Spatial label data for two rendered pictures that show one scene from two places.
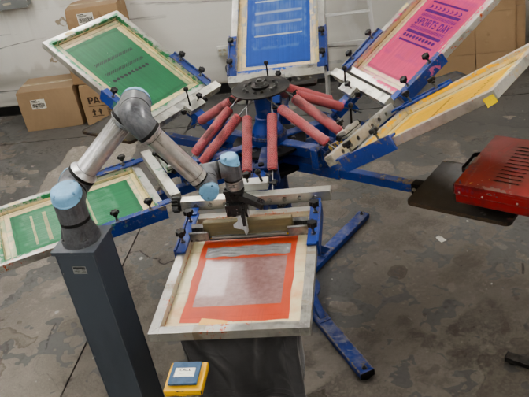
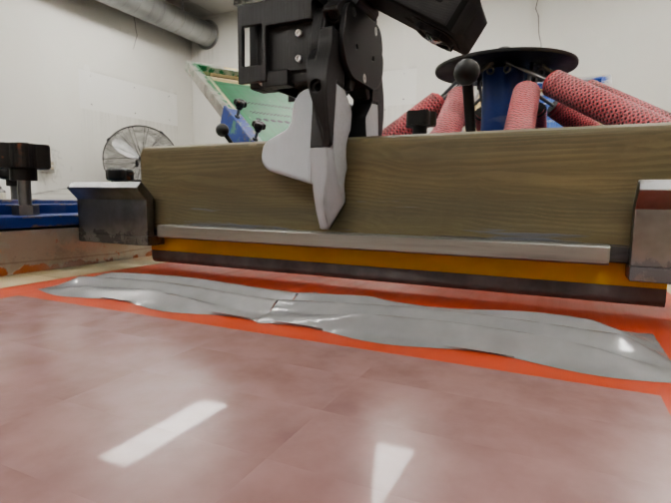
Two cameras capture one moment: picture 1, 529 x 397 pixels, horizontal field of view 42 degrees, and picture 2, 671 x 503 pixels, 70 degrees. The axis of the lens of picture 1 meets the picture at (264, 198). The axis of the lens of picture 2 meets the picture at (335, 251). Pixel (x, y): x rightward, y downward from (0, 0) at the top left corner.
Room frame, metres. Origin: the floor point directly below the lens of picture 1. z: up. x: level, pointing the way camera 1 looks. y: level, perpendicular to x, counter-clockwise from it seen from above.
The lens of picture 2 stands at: (2.12, 0.02, 1.02)
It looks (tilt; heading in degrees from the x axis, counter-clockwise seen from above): 7 degrees down; 14
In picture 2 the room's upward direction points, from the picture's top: 1 degrees clockwise
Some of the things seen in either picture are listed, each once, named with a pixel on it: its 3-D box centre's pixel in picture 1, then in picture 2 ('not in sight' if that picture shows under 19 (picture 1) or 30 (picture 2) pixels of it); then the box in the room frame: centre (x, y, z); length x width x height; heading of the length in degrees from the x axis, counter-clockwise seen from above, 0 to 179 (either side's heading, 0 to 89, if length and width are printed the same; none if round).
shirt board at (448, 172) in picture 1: (384, 179); not in sight; (2.83, -0.58, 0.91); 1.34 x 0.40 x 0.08; 48
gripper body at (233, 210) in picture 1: (236, 200); (317, 11); (2.46, 0.12, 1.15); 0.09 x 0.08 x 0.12; 78
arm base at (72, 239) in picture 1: (78, 228); not in sight; (2.30, 0.73, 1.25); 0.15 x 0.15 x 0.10
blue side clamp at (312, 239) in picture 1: (315, 228); not in sight; (2.42, -0.19, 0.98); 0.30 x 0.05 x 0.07; 168
